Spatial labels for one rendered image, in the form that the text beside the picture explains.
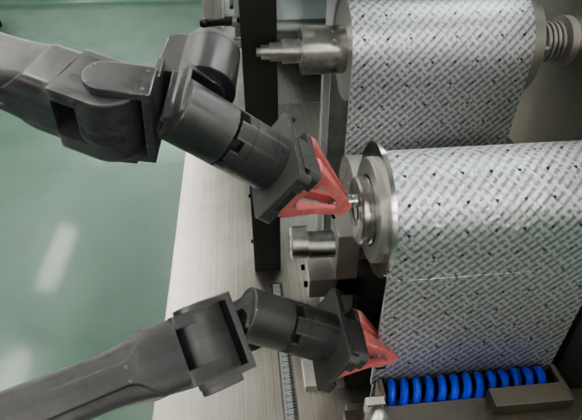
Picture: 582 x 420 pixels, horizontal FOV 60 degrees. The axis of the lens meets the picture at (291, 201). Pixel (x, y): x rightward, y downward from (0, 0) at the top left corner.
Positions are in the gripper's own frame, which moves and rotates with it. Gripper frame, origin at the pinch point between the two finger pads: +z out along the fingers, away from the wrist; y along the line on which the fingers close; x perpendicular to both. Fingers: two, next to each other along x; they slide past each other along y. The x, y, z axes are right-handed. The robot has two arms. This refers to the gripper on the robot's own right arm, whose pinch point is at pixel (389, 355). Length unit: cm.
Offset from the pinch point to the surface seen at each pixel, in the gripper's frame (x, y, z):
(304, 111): -14, -98, 11
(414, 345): 3.0, 0.3, 1.4
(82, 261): -140, -138, -25
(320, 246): 5.7, -8.2, -12.1
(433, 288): 11.7, 0.2, -2.9
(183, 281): -29.5, -31.8, -16.1
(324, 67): 19.2, -28.3, -16.4
